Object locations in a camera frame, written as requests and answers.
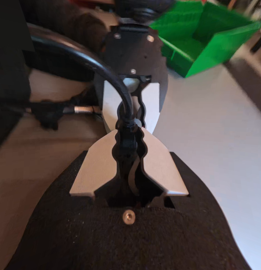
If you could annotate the green plastic bin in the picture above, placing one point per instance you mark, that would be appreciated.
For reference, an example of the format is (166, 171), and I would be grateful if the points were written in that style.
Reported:
(206, 42)

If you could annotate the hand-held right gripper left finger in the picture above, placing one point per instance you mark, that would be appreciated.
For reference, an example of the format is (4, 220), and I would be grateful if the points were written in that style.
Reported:
(96, 168)

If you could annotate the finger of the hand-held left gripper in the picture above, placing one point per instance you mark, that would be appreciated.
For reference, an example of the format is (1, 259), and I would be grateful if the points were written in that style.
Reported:
(152, 101)
(110, 105)

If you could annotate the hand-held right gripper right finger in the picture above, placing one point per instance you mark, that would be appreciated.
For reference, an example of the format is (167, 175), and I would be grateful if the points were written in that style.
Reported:
(162, 168)

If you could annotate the person's black jacket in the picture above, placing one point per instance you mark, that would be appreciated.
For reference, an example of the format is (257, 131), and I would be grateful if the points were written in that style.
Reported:
(10, 73)

